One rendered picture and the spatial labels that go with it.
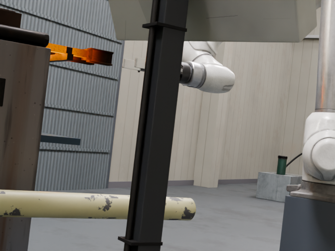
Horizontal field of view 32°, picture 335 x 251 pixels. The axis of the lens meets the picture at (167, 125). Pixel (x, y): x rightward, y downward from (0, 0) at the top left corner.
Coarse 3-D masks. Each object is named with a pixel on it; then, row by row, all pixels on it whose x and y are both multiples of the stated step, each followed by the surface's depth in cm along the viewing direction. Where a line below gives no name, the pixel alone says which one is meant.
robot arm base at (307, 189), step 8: (304, 184) 201; (312, 184) 198; (320, 184) 197; (328, 184) 197; (296, 192) 200; (304, 192) 199; (312, 192) 198; (320, 192) 196; (328, 192) 196; (320, 200) 195; (328, 200) 194
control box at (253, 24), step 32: (128, 0) 99; (192, 0) 92; (224, 0) 89; (256, 0) 86; (288, 0) 84; (128, 32) 102; (192, 32) 95; (224, 32) 91; (256, 32) 89; (288, 32) 86
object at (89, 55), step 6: (54, 48) 174; (60, 48) 176; (90, 48) 182; (78, 54) 179; (84, 54) 180; (90, 54) 181; (96, 54) 184; (102, 54) 185; (108, 54) 186; (84, 60) 184; (90, 60) 182; (96, 60) 184; (102, 60) 185; (108, 60) 186
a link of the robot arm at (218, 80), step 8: (200, 56) 212; (208, 56) 213; (208, 64) 208; (216, 64) 210; (208, 72) 205; (216, 72) 206; (224, 72) 209; (232, 72) 213; (208, 80) 205; (216, 80) 206; (224, 80) 208; (232, 80) 211; (200, 88) 208; (208, 88) 207; (216, 88) 208; (224, 88) 211
